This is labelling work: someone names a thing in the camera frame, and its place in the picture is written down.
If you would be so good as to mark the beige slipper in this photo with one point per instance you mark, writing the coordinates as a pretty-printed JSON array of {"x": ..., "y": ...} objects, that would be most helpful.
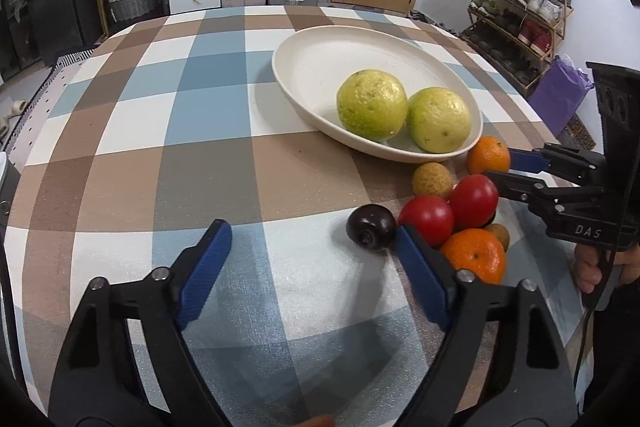
[{"x": 12, "y": 109}]

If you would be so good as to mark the cream oval plate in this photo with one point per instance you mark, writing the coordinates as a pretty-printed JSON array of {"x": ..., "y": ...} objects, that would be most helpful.
[{"x": 310, "y": 67}]

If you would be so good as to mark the checked tablecloth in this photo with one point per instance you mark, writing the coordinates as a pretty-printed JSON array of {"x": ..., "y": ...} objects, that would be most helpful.
[{"x": 200, "y": 132}]

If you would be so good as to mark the orange mandarin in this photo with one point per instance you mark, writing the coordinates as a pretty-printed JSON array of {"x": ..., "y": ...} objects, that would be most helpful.
[
  {"x": 472, "y": 257},
  {"x": 488, "y": 155}
]

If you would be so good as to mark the wooden shoe rack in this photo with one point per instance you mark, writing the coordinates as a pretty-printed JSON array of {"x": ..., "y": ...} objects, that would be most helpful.
[{"x": 560, "y": 24}]

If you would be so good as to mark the person's right forearm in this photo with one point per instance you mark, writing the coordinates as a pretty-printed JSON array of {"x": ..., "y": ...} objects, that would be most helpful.
[{"x": 617, "y": 342}]

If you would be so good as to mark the loose shoes by door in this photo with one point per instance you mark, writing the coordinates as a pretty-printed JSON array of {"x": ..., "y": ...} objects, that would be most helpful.
[{"x": 430, "y": 21}]

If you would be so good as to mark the purple bag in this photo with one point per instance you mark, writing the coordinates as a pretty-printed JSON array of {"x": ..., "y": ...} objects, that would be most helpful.
[{"x": 557, "y": 94}]

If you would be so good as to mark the tan bumpy longan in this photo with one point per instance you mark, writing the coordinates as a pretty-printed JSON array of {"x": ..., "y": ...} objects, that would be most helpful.
[{"x": 432, "y": 179}]

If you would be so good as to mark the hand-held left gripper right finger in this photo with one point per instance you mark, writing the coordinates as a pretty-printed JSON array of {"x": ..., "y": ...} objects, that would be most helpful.
[{"x": 420, "y": 267}]

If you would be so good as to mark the yellow-green guava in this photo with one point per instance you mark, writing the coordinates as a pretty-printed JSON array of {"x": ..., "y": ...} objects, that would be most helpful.
[
  {"x": 372, "y": 104},
  {"x": 440, "y": 119}
]

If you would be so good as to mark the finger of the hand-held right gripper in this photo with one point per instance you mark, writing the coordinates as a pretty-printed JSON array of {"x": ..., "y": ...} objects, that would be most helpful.
[
  {"x": 520, "y": 192},
  {"x": 522, "y": 161}
]

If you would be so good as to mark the dark purple plum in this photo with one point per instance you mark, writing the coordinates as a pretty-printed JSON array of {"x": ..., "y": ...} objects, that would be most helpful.
[{"x": 370, "y": 224}]

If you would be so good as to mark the brown kiwi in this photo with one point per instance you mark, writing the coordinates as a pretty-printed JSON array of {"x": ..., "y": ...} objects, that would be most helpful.
[{"x": 500, "y": 236}]

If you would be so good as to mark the red tomato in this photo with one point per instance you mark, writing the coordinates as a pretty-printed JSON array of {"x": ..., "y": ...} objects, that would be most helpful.
[
  {"x": 474, "y": 201},
  {"x": 427, "y": 219}
]

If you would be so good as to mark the person's right hand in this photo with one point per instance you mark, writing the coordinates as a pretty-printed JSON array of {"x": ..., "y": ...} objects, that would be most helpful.
[{"x": 584, "y": 271}]

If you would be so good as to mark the patterned door mat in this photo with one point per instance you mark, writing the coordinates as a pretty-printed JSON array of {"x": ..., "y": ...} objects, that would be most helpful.
[{"x": 580, "y": 134}]

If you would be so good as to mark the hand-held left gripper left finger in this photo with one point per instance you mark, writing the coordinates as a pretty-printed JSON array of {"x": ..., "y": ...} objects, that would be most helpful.
[{"x": 207, "y": 267}]

